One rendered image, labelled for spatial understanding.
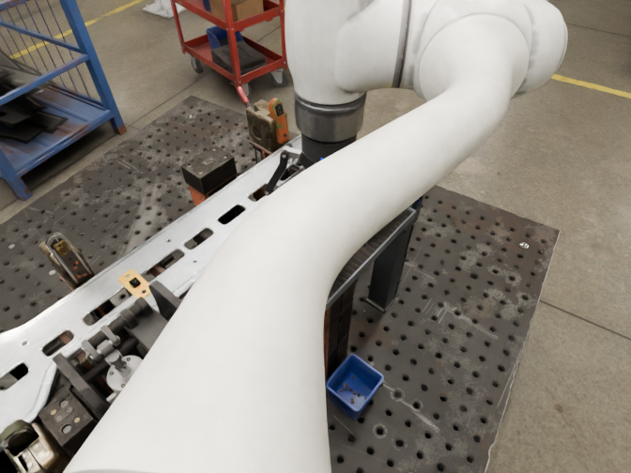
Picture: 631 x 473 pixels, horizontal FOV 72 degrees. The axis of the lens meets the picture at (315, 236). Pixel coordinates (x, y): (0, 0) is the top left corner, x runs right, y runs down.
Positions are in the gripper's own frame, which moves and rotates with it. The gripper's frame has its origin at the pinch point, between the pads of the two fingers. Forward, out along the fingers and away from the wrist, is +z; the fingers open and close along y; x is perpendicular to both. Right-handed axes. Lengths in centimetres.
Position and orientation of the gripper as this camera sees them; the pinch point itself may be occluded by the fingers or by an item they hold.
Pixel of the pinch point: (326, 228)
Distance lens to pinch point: 72.6
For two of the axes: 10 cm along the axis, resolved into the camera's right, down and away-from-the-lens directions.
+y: -9.7, -2.0, 1.7
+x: -2.6, 7.3, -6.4
